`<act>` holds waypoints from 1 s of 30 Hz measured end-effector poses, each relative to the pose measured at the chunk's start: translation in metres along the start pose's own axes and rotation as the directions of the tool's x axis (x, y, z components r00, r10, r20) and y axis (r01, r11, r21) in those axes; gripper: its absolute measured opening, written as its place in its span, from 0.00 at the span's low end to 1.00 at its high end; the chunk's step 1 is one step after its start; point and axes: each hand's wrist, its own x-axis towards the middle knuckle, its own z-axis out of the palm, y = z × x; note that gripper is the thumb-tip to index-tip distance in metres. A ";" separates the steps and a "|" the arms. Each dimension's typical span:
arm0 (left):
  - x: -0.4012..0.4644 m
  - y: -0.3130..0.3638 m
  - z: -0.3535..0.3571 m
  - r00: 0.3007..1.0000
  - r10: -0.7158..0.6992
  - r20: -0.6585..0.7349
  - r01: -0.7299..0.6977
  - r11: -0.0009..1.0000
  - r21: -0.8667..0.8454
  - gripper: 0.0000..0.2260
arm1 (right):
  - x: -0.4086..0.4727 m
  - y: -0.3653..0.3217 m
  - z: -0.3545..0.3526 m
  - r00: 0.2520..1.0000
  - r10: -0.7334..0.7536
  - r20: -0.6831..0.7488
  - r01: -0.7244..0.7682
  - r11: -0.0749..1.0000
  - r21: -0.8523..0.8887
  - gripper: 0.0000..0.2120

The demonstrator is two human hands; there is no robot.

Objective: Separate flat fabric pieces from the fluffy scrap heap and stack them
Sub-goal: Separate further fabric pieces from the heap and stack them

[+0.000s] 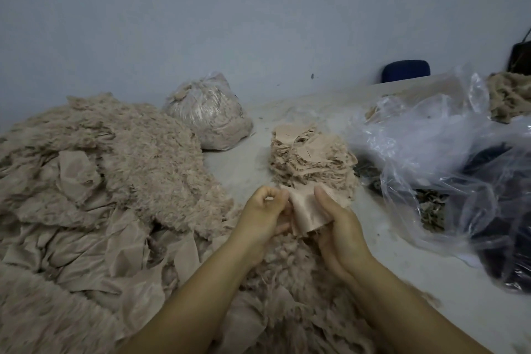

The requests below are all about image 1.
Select black handbag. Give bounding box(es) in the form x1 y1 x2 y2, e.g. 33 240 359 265
507 28 531 77

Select beige scrap strips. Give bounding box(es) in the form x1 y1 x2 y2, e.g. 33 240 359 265
211 233 441 354

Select beige fur pile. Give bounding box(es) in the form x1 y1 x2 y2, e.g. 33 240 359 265
486 71 531 125

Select person's left hand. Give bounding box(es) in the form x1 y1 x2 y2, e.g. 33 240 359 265
228 184 293 272

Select person's right forearm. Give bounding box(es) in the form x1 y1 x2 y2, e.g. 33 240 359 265
344 260 494 354

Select blue chair back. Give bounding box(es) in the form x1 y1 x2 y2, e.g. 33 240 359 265
381 59 433 84

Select person's left forearm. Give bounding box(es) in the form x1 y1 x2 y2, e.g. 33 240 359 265
116 242 262 354

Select clear bag of beige scraps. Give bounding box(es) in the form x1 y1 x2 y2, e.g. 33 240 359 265
163 72 255 152

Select stack of sorted beige pieces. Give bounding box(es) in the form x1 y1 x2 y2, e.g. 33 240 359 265
269 123 323 186

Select large pile beige fabric scraps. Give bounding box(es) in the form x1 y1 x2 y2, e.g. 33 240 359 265
0 92 237 354

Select person's right hand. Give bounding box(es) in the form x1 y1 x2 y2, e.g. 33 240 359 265
312 184 376 284

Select large clear plastic bag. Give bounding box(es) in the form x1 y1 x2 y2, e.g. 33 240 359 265
344 67 531 293

